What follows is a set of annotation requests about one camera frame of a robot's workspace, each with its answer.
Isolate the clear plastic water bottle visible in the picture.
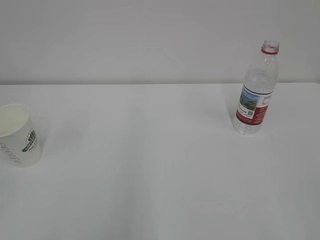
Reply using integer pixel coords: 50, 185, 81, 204
232, 40, 280, 136

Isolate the white paper cup green logo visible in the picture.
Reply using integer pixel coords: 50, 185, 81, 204
0, 104, 42, 168

